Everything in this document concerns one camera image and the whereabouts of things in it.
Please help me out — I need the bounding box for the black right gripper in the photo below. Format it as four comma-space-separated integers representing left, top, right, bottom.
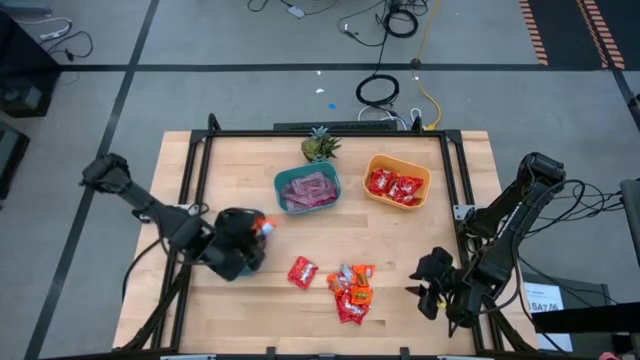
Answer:
404, 246, 484, 329

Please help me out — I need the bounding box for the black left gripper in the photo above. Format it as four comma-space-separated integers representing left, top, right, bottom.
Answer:
203, 207, 268, 283

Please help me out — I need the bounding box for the teal plastic bin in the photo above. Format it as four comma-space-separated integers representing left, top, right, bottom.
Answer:
273, 161, 343, 217

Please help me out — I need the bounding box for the yellow plastic bin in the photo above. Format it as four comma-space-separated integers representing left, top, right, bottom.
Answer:
362, 153, 433, 212

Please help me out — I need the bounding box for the small pineapple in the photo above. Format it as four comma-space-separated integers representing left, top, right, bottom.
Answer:
300, 125, 343, 165

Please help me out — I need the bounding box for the white paper sign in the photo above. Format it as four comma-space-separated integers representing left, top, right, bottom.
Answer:
523, 282, 574, 353

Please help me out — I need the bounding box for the black power strip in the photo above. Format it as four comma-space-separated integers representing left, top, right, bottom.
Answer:
273, 121, 399, 133

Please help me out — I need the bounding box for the black computer case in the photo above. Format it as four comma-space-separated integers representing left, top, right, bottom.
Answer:
521, 272, 640, 360

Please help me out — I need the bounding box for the black monitor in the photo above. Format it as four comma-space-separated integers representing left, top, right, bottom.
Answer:
0, 119, 30, 201

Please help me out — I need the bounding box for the black mat with orange stripes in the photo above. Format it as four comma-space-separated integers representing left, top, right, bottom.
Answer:
517, 0, 640, 71

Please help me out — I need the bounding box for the black cabinet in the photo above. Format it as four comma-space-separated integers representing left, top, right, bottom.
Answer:
0, 9, 62, 119

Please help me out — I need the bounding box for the black aluminium table frame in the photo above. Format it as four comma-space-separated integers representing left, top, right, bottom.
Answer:
119, 112, 539, 360

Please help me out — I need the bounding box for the white floor cable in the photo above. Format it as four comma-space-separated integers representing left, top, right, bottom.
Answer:
357, 104, 424, 132

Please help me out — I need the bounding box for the coiled black floor cable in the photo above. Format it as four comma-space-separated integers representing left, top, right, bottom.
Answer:
355, 73, 401, 108
382, 7, 420, 40

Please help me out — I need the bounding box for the grey post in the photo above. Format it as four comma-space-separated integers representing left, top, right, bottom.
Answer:
619, 178, 640, 274

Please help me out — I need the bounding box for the yellow cable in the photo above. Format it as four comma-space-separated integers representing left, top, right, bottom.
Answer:
410, 0, 444, 132

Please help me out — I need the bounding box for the white cable with adapter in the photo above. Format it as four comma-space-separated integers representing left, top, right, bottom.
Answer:
14, 16, 74, 42

